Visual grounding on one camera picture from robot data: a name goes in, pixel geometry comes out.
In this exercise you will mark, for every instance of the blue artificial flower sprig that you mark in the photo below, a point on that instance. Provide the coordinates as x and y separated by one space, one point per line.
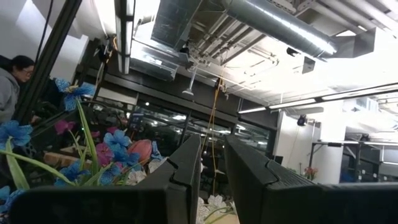
116 140

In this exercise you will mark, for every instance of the red flower bouquet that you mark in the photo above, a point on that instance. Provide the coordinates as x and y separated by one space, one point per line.
311 172

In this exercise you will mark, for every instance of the silver ventilation duct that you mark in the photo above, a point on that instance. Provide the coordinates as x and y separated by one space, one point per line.
280 25

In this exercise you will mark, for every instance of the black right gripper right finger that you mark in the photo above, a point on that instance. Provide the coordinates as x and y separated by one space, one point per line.
264 202

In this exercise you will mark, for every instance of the person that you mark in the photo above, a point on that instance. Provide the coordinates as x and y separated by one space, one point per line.
7 93

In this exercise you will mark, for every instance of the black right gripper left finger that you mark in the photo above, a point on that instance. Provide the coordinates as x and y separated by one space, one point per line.
171 202

